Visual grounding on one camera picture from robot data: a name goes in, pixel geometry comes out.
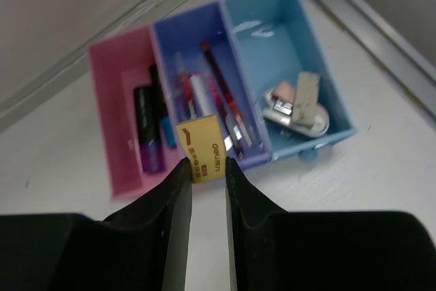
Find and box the red pen clear cap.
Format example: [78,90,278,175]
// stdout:
[175,52,196,119]

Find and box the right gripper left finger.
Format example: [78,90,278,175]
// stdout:
[1,159,192,290]

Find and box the grey eraser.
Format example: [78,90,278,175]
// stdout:
[291,72,320,125]

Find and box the yellow eraser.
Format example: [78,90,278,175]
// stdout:
[176,114,227,184]

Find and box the white boxed eraser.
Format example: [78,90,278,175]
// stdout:
[262,107,330,138]

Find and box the black marker blue cap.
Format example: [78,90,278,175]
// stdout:
[149,64,176,149]

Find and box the light blue container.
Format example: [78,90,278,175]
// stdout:
[222,0,356,162]

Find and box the pink container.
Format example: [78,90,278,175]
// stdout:
[88,25,182,201]

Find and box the purple container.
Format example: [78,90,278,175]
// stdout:
[153,1,270,169]

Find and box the white pen pink cap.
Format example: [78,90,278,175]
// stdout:
[189,74,214,117]

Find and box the white eraser pink sleeve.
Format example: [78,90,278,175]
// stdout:
[264,81,330,125]

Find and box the dark red pen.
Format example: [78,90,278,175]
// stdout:
[200,40,255,147]

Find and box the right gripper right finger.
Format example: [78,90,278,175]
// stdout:
[225,158,435,290]

